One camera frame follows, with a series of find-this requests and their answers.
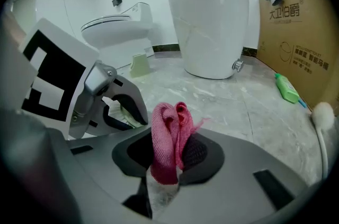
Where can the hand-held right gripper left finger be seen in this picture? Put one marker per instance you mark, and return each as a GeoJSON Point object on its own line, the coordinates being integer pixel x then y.
{"type": "Point", "coordinates": [106, 164]}

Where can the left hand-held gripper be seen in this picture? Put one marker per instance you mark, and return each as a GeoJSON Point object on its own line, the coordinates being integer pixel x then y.
{"type": "Point", "coordinates": [57, 64]}

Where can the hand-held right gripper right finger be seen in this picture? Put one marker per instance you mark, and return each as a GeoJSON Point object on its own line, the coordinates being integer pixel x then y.
{"type": "Point", "coordinates": [251, 191]}

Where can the pink cloth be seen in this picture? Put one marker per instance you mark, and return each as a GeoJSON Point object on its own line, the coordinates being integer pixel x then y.
{"type": "Point", "coordinates": [164, 143]}

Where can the white toilet brush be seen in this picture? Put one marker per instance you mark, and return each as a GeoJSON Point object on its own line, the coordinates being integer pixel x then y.
{"type": "Point", "coordinates": [321, 114]}

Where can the person's left forearm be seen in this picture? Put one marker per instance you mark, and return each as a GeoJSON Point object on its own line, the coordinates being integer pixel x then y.
{"type": "Point", "coordinates": [14, 29]}

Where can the small green cup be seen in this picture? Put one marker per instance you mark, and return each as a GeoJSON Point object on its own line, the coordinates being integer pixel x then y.
{"type": "Point", "coordinates": [139, 66]}

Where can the white toilet with tank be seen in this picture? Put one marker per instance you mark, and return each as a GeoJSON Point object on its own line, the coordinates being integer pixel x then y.
{"type": "Point", "coordinates": [116, 29]}

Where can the white oval tankless toilet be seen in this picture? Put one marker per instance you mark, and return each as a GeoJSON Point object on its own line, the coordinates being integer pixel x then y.
{"type": "Point", "coordinates": [209, 19]}

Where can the teal plastic stick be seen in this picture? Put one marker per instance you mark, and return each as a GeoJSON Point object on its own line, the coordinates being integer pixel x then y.
{"type": "Point", "coordinates": [303, 104]}

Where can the green plastic bottle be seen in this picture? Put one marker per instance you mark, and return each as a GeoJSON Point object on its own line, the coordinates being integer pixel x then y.
{"type": "Point", "coordinates": [287, 89]}

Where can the large printed cardboard box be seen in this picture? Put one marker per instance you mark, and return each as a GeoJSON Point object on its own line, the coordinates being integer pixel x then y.
{"type": "Point", "coordinates": [304, 45]}

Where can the black wall holder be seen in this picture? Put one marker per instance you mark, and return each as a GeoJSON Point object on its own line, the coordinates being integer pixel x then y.
{"type": "Point", "coordinates": [117, 1]}

